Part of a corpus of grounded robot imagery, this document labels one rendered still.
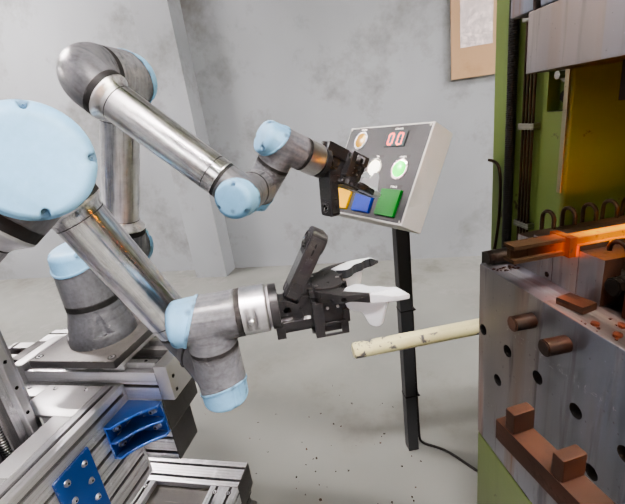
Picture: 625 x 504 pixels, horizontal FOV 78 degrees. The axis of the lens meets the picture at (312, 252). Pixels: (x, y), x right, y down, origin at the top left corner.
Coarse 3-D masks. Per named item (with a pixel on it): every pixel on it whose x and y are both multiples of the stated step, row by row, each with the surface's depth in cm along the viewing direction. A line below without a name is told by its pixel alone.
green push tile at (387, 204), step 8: (384, 192) 105; (392, 192) 103; (400, 192) 101; (384, 200) 104; (392, 200) 102; (376, 208) 106; (384, 208) 104; (392, 208) 101; (384, 216) 104; (392, 216) 101
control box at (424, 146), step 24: (384, 144) 110; (408, 144) 103; (432, 144) 99; (384, 168) 108; (408, 168) 101; (432, 168) 100; (408, 192) 99; (432, 192) 102; (360, 216) 112; (408, 216) 99
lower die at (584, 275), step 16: (592, 224) 76; (608, 224) 72; (608, 240) 62; (624, 240) 62; (560, 256) 66; (576, 256) 63; (592, 256) 60; (608, 256) 59; (624, 256) 58; (544, 272) 71; (560, 272) 67; (576, 272) 63; (592, 272) 60; (608, 272) 58; (576, 288) 64; (592, 288) 61; (608, 304) 60
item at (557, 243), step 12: (600, 228) 66; (612, 228) 65; (624, 228) 64; (516, 240) 64; (528, 240) 64; (540, 240) 63; (552, 240) 62; (564, 240) 62; (576, 240) 62; (588, 240) 63; (516, 252) 63; (528, 252) 63; (540, 252) 63; (552, 252) 64; (564, 252) 63
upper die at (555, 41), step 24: (576, 0) 55; (600, 0) 51; (624, 0) 48; (528, 24) 65; (552, 24) 60; (576, 24) 55; (600, 24) 52; (624, 24) 49; (528, 48) 65; (552, 48) 60; (576, 48) 56; (600, 48) 52; (624, 48) 49; (528, 72) 66
